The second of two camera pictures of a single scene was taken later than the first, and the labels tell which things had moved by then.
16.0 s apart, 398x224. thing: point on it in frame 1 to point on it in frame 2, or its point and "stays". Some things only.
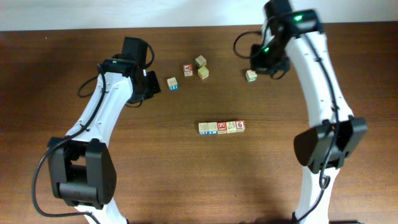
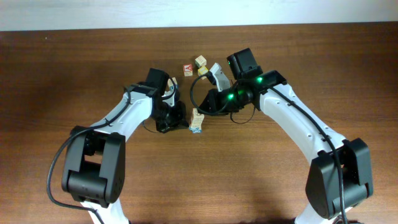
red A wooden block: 188,70 stays
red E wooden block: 222,127 to 196,122
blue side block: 203,128 to 195,129
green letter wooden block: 200,61 stays
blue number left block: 173,84 stays
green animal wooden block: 231,127 to 198,118
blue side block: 212,127 to 199,125
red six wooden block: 240,125 to 194,112
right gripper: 257,67 to 211,98
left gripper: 155,88 to 179,122
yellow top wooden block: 203,72 stays
